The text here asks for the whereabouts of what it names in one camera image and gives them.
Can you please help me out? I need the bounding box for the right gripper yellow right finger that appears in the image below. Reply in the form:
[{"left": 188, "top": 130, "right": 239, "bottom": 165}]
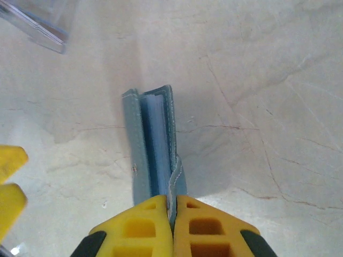
[{"left": 173, "top": 194, "right": 278, "bottom": 257}]

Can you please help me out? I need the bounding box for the blue leather card holder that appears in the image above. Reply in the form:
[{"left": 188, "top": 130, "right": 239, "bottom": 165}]
[{"left": 122, "top": 84, "right": 188, "bottom": 217}]

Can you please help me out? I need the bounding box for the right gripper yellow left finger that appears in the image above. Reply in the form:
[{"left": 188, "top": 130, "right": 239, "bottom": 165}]
[{"left": 70, "top": 194, "right": 174, "bottom": 257}]

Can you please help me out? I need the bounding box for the clear plastic card organizer tray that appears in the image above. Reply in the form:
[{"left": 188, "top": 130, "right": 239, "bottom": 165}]
[{"left": 0, "top": 0, "right": 71, "bottom": 56}]

